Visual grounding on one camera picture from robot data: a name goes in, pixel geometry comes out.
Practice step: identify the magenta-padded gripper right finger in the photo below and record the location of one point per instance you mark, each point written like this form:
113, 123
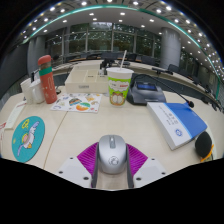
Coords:
136, 158

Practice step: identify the colourful sticker sheet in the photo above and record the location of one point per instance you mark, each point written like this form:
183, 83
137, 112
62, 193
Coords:
76, 102

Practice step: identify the ceiling spot lights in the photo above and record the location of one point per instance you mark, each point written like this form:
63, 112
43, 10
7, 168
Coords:
91, 14

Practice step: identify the stacked white paper cups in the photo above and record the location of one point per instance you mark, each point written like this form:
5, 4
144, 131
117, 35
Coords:
26, 91

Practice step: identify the blue and white book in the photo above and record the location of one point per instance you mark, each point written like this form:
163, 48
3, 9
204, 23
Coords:
176, 123

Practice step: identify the white lidded ceramic mug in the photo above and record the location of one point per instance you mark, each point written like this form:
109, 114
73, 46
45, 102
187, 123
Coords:
38, 93

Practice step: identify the white printed paper document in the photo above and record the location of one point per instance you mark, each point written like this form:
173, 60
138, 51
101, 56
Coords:
15, 115

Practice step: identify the red drink bottle green band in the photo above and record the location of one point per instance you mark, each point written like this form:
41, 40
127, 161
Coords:
48, 83

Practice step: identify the dark gooseneck conference microphone unit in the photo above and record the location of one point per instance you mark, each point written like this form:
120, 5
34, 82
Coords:
146, 93

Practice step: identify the white desk organizer box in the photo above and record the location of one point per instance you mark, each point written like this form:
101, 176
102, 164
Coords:
85, 81

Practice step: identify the green printed cup with straw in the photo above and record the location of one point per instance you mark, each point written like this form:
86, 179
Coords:
119, 88

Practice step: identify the silver computer mouse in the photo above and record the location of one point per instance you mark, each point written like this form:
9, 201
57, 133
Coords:
112, 155

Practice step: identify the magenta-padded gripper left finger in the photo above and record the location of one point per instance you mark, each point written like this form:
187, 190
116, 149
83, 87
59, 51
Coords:
87, 156

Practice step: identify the dark office chairs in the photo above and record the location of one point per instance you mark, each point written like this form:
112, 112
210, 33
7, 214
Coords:
110, 55

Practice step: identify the round teal printed mouse pad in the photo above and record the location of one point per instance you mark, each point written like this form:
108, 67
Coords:
28, 138

